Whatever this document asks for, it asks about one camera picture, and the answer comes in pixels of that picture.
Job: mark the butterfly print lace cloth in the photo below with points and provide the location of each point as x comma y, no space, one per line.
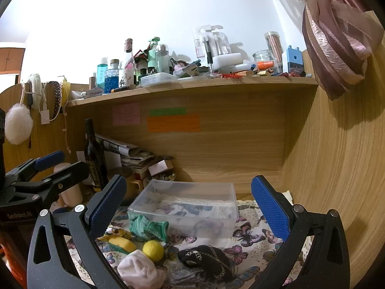
252,247

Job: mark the green striped sock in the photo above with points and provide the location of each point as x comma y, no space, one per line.
147,230

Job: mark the green sticky note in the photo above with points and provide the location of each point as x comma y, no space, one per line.
159,112

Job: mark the teal tall bottle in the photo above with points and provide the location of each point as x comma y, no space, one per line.
100,72

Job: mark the grey shiny fabric piece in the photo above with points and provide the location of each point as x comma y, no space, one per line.
180,276

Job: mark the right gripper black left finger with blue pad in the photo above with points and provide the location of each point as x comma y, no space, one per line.
49,262

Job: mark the clear flat plastic container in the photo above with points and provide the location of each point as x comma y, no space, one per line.
156,79

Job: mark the dark wine bottle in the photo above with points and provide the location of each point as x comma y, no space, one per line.
94,157

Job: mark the pink sticky note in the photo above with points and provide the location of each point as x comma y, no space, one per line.
127,114

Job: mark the yellow soft ball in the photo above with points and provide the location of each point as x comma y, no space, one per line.
153,250

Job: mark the clear plastic storage box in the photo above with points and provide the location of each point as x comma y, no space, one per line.
205,210

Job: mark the blue plastic box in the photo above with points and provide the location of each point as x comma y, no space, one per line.
294,60

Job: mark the white fluffy pompom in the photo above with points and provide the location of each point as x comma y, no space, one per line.
18,124

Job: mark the pink satin curtain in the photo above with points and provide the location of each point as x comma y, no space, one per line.
340,37

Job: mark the blue liquid bottle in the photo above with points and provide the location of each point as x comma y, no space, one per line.
111,76

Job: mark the small pink cardboard box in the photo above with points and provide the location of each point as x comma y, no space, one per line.
160,167

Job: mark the wooden shelf board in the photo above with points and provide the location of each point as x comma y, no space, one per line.
202,86

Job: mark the black white patterned headband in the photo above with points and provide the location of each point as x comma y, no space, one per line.
213,261

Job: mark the white foam block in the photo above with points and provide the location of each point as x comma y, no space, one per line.
225,60

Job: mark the green pump bottle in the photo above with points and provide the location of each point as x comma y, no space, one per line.
152,52

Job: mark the white sock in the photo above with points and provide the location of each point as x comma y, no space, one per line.
138,271

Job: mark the orange sticky note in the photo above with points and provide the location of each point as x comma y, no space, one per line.
180,123

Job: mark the yellow cat plush toy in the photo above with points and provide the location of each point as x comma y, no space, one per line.
116,239

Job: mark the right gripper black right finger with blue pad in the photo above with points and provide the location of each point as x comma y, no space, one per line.
327,264

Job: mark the stack of papers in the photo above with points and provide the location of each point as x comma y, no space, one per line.
131,155

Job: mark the clear glass jar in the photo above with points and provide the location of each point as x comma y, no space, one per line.
264,58

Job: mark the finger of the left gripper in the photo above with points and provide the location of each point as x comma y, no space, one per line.
28,170
52,186

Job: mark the tall glitter tube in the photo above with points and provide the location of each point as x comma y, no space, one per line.
273,42

